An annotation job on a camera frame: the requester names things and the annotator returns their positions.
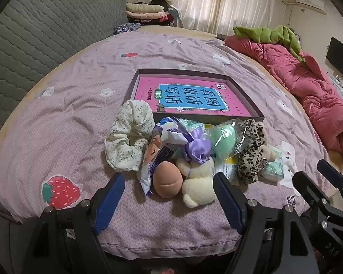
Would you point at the dark red clothes pile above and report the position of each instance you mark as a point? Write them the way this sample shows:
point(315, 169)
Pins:
point(165, 20)

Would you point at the purple printed blanket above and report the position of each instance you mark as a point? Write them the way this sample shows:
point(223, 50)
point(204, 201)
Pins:
point(74, 105)

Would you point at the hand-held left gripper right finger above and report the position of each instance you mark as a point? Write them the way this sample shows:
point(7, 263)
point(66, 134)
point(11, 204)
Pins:
point(228, 205)

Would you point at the green fleece blanket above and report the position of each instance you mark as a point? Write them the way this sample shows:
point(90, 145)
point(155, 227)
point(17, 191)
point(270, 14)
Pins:
point(280, 35)

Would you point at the cream plush toy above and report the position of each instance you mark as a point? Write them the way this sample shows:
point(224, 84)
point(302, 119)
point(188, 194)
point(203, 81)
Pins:
point(197, 188)

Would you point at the yellow white packet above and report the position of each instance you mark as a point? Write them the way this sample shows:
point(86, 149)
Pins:
point(225, 169)

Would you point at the pink picture book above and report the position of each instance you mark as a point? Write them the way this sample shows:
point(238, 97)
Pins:
point(237, 102)

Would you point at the purple satin scrunchie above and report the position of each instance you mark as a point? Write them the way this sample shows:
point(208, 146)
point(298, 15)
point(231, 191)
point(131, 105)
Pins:
point(198, 145)

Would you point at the pale green tissue packet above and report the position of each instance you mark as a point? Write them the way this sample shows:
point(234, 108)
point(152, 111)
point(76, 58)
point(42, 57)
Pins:
point(188, 122)
point(274, 169)

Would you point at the green makeup sponge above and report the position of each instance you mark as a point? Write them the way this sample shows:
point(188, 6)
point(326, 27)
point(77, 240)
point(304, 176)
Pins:
point(223, 139)

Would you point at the dark floral cloth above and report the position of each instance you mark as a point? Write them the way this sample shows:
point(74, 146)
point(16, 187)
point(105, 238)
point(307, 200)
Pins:
point(125, 29)

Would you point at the grey quilted headboard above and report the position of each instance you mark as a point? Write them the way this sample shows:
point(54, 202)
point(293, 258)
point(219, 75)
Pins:
point(45, 34)

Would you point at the cream folded cloth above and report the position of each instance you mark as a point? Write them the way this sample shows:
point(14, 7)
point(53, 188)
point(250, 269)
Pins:
point(143, 7)

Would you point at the cartoon tissue packet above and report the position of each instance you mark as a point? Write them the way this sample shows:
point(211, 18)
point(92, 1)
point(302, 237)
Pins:
point(148, 174)

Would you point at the white air conditioner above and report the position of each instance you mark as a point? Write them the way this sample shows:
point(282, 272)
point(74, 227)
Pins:
point(310, 2)

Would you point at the pink quilt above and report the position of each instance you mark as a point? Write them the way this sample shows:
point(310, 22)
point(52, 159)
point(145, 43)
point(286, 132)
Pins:
point(317, 97)

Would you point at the white floral scrunchie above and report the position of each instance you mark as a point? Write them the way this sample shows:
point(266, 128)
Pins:
point(125, 137)

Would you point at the leopard print scrunchie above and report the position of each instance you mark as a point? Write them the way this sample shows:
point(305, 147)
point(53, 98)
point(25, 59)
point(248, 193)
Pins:
point(250, 159)

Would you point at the white tv cabinet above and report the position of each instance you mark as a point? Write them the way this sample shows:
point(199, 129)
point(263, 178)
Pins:
point(341, 87)

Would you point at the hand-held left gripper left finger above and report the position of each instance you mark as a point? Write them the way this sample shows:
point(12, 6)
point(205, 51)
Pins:
point(111, 202)

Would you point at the pink folded cloth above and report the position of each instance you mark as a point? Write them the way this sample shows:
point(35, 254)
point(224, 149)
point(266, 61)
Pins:
point(145, 15)

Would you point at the black garment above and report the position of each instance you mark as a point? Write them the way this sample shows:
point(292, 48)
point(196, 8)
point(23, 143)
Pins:
point(160, 2)

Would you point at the white sheer curtain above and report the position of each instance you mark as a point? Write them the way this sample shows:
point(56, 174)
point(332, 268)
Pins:
point(217, 2)

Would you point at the peach makeup sponge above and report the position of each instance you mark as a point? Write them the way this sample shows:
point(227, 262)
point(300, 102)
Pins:
point(167, 179)

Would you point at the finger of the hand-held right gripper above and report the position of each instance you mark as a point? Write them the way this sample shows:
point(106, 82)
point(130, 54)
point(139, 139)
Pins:
point(336, 177)
point(308, 188)

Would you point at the shallow purple cardboard box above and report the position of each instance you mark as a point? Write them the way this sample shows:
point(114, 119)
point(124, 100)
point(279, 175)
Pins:
point(132, 85)

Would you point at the grey bedside cabinet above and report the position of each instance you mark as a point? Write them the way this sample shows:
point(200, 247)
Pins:
point(174, 17)

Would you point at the black television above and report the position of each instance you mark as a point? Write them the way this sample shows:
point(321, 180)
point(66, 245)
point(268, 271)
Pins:
point(340, 57)

